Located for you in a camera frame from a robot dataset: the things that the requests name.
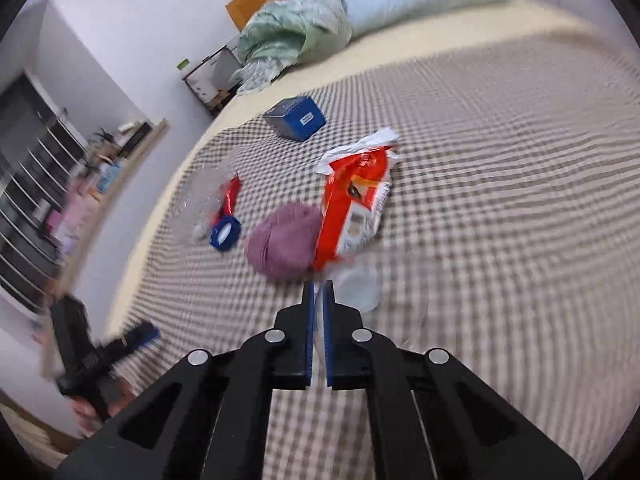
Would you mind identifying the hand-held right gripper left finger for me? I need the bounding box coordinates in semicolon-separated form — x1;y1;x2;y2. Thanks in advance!
52;280;317;480

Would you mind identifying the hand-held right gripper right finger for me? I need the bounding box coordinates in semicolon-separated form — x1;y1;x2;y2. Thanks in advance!
322;280;586;480

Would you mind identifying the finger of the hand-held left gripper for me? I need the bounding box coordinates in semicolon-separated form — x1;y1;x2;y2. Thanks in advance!
117;322;162;358

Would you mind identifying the red white snack bag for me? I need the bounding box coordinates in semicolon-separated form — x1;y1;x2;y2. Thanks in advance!
312;127;401;271

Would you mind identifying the person's left hand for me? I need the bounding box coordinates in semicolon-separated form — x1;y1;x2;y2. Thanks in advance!
70;382;137;438

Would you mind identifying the translucent plastic container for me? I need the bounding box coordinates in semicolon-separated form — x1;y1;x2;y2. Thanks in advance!
332;255;383;313

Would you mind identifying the purple yarn ball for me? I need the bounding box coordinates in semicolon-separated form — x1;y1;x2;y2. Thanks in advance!
244;200;326;281

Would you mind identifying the blue tape roll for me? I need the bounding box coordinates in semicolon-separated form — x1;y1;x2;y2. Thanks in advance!
209;216;243;251

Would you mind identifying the pink pouch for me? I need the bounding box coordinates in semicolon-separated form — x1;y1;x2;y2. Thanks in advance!
44;207;83;256

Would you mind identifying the red wrapper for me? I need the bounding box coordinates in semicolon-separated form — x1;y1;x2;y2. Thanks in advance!
217;172;242;221

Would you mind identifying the clear bottle blue cap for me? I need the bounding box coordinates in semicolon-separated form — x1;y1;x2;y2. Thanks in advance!
172;160;236;246

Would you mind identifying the metal window railing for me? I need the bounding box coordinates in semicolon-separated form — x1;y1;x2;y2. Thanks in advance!
0;110;96;306

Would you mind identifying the blue crumpled item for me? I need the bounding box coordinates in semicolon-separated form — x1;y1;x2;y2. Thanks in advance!
97;162;122;193

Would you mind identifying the blue cardboard box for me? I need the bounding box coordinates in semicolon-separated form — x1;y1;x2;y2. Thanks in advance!
262;96;327;142

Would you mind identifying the black box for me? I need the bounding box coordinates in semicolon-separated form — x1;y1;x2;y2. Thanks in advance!
117;121;153;157

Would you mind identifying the brown checkered blanket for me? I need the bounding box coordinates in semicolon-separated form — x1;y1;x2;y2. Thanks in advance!
107;35;640;480

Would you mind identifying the dark window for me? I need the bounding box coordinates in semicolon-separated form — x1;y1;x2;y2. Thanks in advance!
0;72;96;311

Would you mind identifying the black bedside cart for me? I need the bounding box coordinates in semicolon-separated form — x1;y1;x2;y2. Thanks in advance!
181;45;246;118

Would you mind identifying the green floral quilt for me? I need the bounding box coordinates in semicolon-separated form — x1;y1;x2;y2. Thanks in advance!
232;0;353;96

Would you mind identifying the bag with black handle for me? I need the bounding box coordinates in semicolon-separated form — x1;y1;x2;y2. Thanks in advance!
87;127;118;161

